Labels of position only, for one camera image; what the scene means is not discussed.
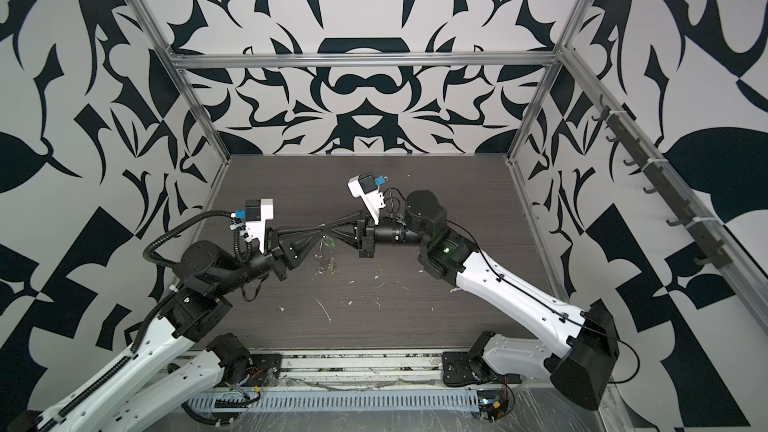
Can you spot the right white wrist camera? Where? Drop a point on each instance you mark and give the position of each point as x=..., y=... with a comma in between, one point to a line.
x=368, y=188

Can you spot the white slotted cable duct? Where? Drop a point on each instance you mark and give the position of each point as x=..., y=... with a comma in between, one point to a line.
x=458, y=400

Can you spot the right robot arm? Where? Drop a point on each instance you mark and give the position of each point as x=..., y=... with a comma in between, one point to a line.
x=577, y=348

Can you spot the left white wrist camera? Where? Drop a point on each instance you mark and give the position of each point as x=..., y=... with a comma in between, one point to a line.
x=250, y=222

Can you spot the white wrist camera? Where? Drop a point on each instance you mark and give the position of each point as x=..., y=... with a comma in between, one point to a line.
x=368, y=188
x=250, y=222

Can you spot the green lit circuit board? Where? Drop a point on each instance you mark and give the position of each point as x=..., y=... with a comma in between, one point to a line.
x=493, y=405

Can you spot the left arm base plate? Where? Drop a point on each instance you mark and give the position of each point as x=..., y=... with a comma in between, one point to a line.
x=263, y=369

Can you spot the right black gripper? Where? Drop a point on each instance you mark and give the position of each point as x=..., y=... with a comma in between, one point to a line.
x=364, y=241

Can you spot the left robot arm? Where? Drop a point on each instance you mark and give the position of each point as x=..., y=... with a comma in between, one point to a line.
x=125, y=395

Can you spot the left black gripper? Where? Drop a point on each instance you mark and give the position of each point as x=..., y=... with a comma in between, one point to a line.
x=279, y=250

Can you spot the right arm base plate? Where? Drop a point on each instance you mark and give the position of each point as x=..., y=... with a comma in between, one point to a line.
x=461, y=369

